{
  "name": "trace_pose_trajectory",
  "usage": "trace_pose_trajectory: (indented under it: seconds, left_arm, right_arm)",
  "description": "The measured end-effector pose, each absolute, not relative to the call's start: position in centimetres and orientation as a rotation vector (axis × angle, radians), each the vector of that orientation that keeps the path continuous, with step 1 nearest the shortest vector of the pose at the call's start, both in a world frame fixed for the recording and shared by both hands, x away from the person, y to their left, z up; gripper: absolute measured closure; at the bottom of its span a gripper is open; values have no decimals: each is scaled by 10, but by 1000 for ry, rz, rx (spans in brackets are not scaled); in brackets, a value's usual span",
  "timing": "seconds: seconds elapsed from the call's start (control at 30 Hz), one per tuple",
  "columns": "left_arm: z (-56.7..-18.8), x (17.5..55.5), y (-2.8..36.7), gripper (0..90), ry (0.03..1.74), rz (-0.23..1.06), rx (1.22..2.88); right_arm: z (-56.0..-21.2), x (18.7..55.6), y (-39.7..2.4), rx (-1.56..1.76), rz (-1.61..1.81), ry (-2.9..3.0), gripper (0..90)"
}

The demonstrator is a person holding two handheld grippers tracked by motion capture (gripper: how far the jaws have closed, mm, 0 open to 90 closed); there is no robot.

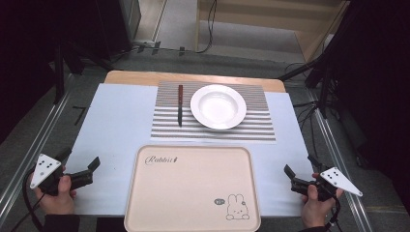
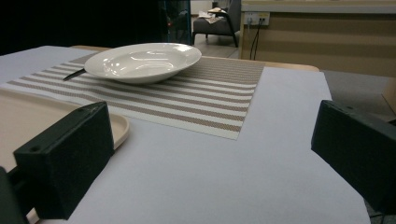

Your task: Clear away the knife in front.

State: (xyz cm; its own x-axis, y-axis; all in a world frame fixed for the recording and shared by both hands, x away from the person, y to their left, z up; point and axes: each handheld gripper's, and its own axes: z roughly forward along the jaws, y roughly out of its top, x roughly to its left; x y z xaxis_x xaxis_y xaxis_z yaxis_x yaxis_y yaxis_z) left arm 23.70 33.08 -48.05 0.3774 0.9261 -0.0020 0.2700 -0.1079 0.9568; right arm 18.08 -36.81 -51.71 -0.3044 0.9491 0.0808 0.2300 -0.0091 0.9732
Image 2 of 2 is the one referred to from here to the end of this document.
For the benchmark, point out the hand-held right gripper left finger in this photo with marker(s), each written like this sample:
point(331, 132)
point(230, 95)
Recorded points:
point(67, 158)

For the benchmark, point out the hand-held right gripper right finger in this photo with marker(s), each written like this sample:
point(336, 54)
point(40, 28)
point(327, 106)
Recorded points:
point(358, 149)

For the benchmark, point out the white table cloth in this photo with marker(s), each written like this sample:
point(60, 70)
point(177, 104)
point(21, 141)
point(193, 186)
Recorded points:
point(218, 174)

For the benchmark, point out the wall power outlet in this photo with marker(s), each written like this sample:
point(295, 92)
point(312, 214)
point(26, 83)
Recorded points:
point(256, 18)

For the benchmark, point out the white deep plate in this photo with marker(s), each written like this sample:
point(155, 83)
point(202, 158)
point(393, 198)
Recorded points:
point(141, 63)

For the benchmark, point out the striped placemat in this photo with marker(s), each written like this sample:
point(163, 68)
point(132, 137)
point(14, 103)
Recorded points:
point(193, 93)

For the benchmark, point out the beige tray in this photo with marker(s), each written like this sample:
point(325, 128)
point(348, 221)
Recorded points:
point(25, 124)

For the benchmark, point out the grey armchair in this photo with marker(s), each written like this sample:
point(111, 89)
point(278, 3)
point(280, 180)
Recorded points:
point(216, 25)

